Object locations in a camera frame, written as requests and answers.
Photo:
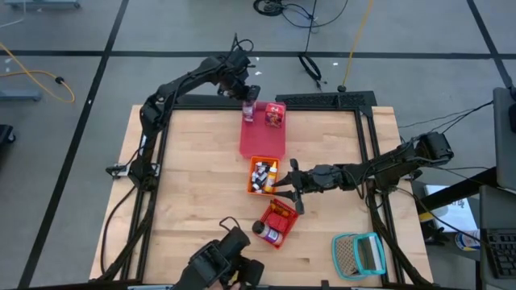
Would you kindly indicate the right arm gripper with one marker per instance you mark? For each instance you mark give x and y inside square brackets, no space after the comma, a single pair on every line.
[322,179]

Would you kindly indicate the dropper bottle red-edged label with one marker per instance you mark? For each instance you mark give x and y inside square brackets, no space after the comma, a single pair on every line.
[263,171]

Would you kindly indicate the black keyboard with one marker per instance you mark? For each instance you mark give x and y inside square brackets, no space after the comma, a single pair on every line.
[502,253]

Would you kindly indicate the red slotted plastic basket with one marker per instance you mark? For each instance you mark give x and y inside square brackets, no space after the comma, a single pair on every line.
[293,217]

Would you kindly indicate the grey cart foot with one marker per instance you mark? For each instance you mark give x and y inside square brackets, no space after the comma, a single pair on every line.
[20,95]

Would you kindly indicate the grey desk top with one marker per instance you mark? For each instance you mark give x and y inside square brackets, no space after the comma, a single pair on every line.
[506,141]

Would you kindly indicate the pink plastic bin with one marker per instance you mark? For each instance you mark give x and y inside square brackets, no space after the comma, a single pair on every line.
[262,141]

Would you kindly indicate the black perforated plate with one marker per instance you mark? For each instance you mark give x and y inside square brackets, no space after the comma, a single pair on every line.
[322,99]

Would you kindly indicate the teal rectangular container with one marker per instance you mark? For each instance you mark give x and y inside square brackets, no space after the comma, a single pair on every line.
[373,253]

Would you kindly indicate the teal mesh strainer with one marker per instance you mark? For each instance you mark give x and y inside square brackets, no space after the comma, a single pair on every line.
[344,255]

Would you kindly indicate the black diagonal beam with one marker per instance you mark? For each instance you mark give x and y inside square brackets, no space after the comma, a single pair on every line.
[459,189]

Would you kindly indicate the black floor object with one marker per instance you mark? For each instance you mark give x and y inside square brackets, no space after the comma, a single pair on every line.
[6,135]

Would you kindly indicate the yellow squeeze bottle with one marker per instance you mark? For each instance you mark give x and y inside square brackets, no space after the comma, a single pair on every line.
[271,179]

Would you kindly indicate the black handheld device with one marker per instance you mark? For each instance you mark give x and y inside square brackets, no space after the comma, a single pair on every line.
[217,262]

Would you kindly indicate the black flat plate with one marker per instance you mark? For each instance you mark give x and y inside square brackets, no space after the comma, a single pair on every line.
[209,100]

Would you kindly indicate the pink cereal box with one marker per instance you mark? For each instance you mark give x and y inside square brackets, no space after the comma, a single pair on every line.
[248,113]

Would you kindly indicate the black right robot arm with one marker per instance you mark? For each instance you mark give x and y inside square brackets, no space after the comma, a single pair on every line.
[395,163]

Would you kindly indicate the orange slotted plastic basket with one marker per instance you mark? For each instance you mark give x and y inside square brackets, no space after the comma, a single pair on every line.
[250,181]

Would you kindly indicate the black clamp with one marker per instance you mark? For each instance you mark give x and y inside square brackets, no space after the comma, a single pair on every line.
[435,233]

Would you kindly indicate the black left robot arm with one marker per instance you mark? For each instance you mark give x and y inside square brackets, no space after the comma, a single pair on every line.
[181,82]

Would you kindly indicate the red fruit loops cereal box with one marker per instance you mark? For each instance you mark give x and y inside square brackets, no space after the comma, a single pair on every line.
[275,116]

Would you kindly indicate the red dropper bottle white cap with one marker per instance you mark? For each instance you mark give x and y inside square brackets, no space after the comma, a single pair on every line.
[260,164]

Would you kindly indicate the grey desk with keyboard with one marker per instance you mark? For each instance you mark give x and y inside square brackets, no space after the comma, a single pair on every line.
[496,209]

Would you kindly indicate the black metal rig frame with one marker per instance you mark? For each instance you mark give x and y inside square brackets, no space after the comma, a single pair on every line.
[145,205]

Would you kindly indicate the white paper sheet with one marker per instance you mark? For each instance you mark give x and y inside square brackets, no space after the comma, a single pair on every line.
[455,215]

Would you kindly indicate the orange yellow snack packet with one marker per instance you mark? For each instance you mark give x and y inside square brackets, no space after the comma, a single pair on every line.
[279,209]

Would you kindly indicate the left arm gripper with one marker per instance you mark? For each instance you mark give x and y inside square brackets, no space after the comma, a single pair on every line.
[235,74]

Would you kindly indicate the grey cart base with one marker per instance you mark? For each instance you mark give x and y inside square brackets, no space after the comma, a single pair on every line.
[40,4]

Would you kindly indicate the black dropper bottle white cap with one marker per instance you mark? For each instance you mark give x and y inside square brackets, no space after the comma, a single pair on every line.
[255,175]
[258,185]

